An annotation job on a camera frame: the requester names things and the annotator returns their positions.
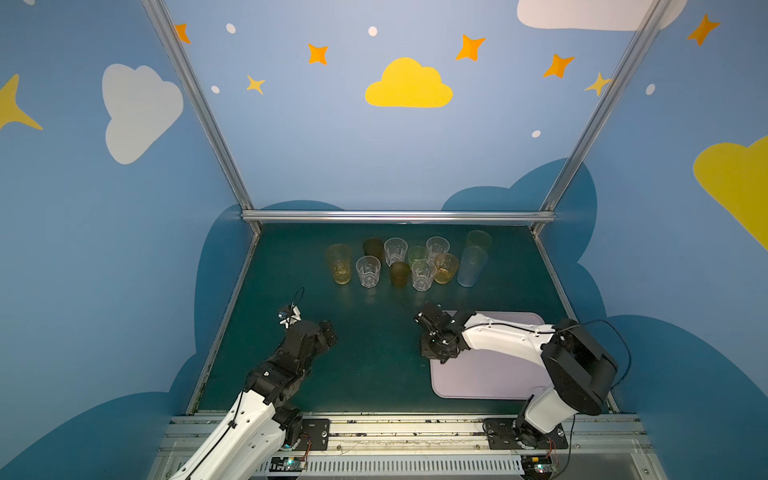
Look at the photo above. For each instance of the right green circuit board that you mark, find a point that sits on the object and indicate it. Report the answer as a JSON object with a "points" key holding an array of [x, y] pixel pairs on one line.
{"points": [[537, 468]]}

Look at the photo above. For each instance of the aluminium right corner post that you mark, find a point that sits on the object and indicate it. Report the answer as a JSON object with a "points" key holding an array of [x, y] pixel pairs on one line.
{"points": [[633, 56]]}

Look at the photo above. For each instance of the aluminium corner post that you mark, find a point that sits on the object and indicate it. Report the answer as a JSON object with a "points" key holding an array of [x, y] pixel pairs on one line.
{"points": [[161, 20], [633, 56]]}

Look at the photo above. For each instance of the aluminium back frame rail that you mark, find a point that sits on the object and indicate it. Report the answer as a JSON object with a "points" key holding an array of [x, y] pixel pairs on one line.
{"points": [[393, 217]]}

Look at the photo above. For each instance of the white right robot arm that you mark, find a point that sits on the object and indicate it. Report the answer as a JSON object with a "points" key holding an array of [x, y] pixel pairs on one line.
{"points": [[581, 371]]}

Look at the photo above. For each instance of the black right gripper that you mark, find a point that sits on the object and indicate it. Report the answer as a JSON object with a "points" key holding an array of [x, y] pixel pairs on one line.
{"points": [[432, 327]]}

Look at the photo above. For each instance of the tall yellow plastic cup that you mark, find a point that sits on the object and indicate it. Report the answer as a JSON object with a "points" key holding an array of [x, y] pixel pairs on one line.
{"points": [[338, 258]]}

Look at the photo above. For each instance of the brown amber short cup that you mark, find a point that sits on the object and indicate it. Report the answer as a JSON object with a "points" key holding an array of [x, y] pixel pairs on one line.
{"points": [[399, 273]]}

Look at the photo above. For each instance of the clear faceted glass back middle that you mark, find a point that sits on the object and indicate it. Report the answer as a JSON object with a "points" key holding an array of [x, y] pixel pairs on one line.
{"points": [[395, 250]]}

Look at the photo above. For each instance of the yellow short cup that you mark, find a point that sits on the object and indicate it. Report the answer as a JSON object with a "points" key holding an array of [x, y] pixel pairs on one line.
{"points": [[447, 266]]}

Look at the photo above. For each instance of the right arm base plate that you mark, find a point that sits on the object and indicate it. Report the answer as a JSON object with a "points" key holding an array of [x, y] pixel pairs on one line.
{"points": [[505, 434]]}

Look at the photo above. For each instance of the left green circuit board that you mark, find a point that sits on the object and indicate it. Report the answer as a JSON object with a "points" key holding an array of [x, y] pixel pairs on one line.
{"points": [[287, 466]]}

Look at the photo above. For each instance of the tall pale blue cup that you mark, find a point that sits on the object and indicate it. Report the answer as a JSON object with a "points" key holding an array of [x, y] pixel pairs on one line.
{"points": [[472, 263]]}

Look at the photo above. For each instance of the clear faceted glass back right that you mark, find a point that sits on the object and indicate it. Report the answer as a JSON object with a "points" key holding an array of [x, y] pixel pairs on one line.
{"points": [[435, 246]]}

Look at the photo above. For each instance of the small green cup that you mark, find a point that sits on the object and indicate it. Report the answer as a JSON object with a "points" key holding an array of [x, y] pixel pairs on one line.
{"points": [[415, 253]]}

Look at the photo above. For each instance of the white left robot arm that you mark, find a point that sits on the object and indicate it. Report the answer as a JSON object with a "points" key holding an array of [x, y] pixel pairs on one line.
{"points": [[261, 421]]}

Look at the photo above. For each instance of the aluminium left corner post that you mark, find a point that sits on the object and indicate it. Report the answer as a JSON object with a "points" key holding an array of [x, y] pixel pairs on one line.
{"points": [[161, 20]]}

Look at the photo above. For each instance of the green circuit board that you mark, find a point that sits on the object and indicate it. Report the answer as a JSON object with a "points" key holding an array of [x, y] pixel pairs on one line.
{"points": [[537, 468], [287, 466]]}

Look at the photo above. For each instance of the dark olive cup back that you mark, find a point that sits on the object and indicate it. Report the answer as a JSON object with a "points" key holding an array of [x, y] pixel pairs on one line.
{"points": [[374, 247]]}

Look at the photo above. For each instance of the green tinted cup back right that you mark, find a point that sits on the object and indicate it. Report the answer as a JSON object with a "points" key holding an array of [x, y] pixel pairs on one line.
{"points": [[479, 238]]}

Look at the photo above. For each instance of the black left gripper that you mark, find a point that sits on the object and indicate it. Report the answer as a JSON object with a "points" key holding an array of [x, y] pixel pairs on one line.
{"points": [[324, 335]]}

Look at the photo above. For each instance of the aluminium front rail base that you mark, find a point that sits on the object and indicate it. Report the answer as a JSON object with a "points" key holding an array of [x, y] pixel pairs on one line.
{"points": [[454, 446]]}

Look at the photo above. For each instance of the clear faceted glass front left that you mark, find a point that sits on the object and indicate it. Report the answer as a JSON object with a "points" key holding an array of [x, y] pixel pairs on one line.
{"points": [[368, 269]]}

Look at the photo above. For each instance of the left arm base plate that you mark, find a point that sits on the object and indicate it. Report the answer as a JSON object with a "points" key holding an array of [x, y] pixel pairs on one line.
{"points": [[310, 434]]}

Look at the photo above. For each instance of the clear faceted glass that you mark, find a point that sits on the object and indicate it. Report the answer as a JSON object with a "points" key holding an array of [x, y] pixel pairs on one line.
{"points": [[368, 269], [422, 274], [435, 246], [395, 250]]}

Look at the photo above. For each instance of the lilac plastic tray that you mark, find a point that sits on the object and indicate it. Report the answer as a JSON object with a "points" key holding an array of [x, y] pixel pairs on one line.
{"points": [[504, 360]]}

